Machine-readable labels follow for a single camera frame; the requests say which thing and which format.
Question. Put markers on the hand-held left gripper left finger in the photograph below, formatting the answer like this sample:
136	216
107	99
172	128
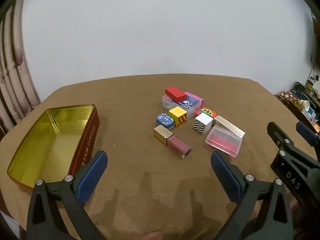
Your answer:
92	177

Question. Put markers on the clear box with blue label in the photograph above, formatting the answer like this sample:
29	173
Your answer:
188	105

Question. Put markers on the small blue round tin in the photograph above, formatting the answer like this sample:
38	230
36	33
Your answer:
165	120

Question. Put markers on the beige patterned curtain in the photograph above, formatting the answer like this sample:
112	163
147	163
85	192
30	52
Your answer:
12	80

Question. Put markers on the red green patterned block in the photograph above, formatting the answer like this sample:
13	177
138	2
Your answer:
207	111

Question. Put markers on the pink lip gloss gold cap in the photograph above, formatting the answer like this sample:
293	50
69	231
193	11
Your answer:
162	133

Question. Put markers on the dark wooden side table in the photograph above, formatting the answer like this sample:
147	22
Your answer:
281	100

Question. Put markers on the brown patterned fabric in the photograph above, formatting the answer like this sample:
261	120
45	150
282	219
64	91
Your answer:
290	97

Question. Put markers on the yellow cube with striped side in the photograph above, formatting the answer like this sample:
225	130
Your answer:
177	112

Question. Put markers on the clear box with pink contents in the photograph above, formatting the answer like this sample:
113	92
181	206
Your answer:
222	140

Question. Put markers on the pink wooden block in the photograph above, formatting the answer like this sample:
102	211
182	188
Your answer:
194	96

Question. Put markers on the red wooden block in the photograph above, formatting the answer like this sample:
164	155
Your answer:
175	92

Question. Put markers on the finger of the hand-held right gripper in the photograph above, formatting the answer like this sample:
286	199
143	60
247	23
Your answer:
277	133
306	132

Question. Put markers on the gold rectangular case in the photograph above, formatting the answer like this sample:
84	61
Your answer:
230	126

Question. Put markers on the red tin with gold interior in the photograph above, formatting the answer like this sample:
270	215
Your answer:
50	140

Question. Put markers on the white paper cup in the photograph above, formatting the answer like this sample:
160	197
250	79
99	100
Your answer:
304	104

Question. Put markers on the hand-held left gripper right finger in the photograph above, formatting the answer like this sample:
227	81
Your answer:
225	175

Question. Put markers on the white and blue box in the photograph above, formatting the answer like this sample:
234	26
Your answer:
310	113

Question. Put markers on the black and white zigzag cube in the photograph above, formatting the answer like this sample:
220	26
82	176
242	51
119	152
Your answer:
203	120

